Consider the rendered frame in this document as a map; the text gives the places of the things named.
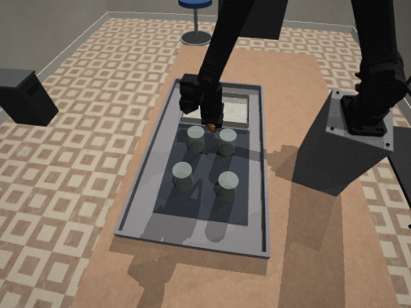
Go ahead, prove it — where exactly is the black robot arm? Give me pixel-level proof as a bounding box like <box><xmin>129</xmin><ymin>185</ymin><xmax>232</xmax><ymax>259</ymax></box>
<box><xmin>179</xmin><ymin>0</ymin><xmax>408</xmax><ymax>137</ymax></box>

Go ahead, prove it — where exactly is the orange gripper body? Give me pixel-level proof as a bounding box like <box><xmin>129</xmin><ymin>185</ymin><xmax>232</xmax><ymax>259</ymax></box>
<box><xmin>201</xmin><ymin>100</ymin><xmax>224</xmax><ymax>128</ymax></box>

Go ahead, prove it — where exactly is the clear glass jar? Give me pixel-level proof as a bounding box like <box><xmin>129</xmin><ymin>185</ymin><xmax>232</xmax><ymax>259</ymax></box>
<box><xmin>218</xmin><ymin>128</ymin><xmax>237</xmax><ymax>156</ymax></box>
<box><xmin>217</xmin><ymin>171</ymin><xmax>238</xmax><ymax>202</ymax></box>
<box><xmin>188</xmin><ymin>126</ymin><xmax>205</xmax><ymax>153</ymax></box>
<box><xmin>172</xmin><ymin>162</ymin><xmax>193</xmax><ymax>192</ymax></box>

